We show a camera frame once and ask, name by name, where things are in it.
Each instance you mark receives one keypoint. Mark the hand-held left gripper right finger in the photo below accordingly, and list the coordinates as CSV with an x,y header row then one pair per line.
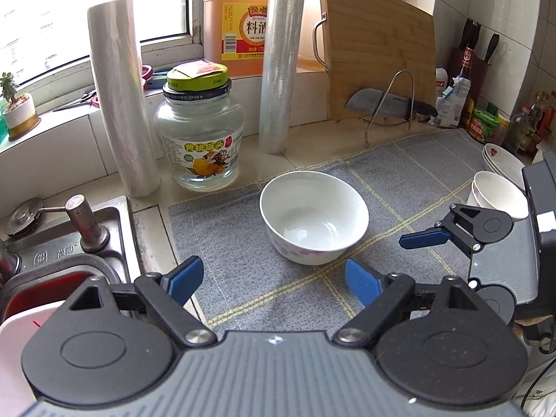
x,y
365,280

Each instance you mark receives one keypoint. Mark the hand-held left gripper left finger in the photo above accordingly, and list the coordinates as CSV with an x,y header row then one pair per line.
x,y
184,278

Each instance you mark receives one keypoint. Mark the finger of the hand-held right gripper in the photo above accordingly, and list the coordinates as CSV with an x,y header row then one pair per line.
x,y
423,238

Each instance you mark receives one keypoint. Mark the white bowl pink flower print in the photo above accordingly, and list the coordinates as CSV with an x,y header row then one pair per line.
x,y
312,221
470,202
495,195

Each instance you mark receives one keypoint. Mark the white plate two fruit prints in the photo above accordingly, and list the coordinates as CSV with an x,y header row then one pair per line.
x,y
504,158

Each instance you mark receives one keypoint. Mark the blue grey checked towel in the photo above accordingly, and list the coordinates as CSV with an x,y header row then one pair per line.
x,y
226,234

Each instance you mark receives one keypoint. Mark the steel sink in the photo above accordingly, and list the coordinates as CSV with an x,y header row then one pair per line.
x,y
113,234

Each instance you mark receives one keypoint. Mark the steel soap dispenser pump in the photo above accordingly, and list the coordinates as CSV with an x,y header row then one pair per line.
x,y
84,221

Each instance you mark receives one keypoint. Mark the green lidded sauce jar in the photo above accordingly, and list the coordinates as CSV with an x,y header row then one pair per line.
x,y
484,126

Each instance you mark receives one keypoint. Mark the small yellow lidded spice jar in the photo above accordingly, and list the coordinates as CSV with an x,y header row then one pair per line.
x,y
501,130

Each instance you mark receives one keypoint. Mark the dark glass bottle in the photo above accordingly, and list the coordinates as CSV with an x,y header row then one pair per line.
x,y
519,130

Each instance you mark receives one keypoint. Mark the white printed plastic bag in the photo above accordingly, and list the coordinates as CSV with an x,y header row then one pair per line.
x,y
451,104

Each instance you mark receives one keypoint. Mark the glass jar green lid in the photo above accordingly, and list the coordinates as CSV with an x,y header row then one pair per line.
x,y
200,139

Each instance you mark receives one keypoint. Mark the steel sink hole cover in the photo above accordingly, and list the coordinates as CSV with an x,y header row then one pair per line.
x,y
26,219

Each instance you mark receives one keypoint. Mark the dark red knife block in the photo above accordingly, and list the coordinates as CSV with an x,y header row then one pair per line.
x,y
484,74

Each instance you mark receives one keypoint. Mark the dark sauce bottle red label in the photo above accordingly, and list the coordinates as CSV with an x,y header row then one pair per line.
x,y
467,63

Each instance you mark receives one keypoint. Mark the short plastic wrap roll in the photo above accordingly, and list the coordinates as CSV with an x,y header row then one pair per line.
x,y
121,104

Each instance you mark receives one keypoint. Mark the bamboo cutting board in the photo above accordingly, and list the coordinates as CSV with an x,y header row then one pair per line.
x,y
378,52

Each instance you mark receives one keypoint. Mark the scissors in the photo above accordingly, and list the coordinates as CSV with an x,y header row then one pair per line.
x,y
76,100

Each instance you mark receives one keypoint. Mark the tall plastic wrap roll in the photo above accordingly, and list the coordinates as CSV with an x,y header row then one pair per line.
x,y
280,61

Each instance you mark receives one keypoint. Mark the orange oil bottle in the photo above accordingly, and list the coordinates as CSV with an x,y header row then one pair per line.
x,y
309,39

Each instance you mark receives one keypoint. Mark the small potted succulent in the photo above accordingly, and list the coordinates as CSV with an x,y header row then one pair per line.
x,y
19,115

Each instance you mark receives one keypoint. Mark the large orange cooking wine bottle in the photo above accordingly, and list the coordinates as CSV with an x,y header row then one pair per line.
x,y
236,17

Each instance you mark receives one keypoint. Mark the window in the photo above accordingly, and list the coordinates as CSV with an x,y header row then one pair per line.
x,y
65,0

